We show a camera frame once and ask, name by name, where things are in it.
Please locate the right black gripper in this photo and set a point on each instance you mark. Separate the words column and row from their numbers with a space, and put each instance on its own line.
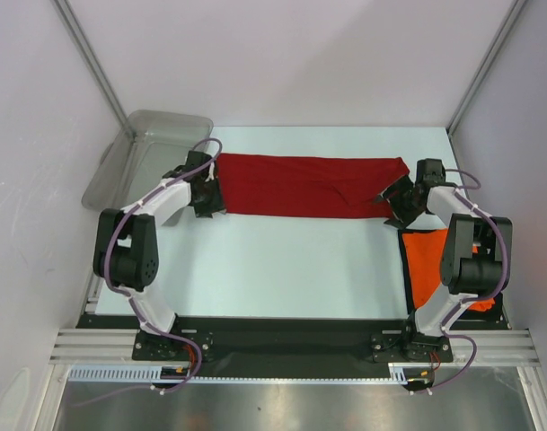
column 403, row 197

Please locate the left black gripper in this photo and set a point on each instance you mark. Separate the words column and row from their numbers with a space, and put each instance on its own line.
column 216, row 205

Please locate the red t shirt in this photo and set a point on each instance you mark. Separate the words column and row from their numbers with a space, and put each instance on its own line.
column 306, row 186

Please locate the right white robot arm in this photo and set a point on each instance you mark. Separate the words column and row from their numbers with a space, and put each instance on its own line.
column 476, row 259

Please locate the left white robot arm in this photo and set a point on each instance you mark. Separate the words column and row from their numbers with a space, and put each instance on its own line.
column 126, row 254

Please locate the orange folded t shirt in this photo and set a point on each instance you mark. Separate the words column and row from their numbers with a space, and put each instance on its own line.
column 428, row 269

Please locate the clear plastic bin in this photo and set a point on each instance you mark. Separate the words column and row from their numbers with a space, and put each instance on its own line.
column 150, row 144

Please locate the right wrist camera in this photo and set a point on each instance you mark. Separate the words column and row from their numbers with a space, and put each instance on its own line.
column 430, row 172

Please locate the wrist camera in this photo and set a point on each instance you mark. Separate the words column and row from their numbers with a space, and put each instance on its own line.
column 200, row 166
column 430, row 172

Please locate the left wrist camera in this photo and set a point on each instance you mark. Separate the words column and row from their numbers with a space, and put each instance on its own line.
column 200, row 166

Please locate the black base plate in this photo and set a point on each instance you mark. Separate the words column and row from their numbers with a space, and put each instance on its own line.
column 290, row 349

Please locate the aluminium frame rail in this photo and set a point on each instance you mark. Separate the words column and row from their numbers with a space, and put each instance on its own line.
column 89, row 345

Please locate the white cable duct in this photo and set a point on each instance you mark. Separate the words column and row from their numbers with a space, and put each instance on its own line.
column 161, row 374

